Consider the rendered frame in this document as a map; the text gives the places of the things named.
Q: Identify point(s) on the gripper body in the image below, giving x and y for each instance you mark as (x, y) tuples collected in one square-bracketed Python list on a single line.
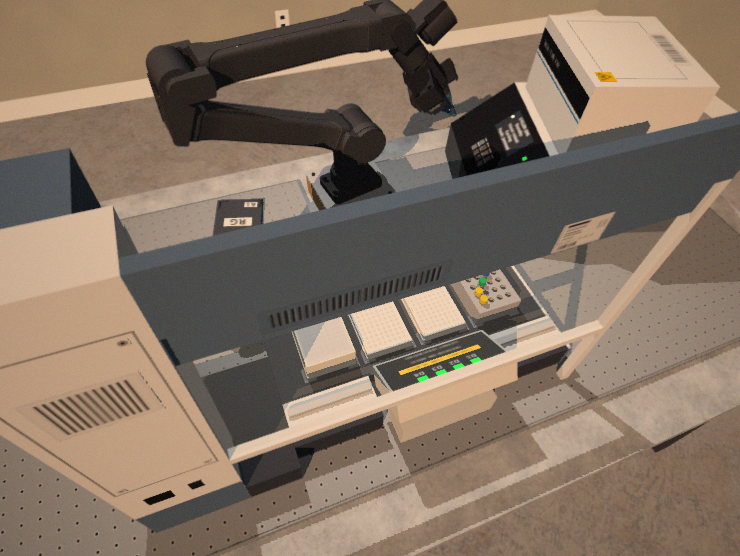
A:
[(450, 72)]

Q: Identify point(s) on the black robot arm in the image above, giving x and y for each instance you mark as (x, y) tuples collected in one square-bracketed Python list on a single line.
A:
[(377, 25)]

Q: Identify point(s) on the beige benchtop instrument with black keypad panel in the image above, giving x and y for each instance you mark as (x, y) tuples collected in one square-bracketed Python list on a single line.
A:
[(594, 80)]

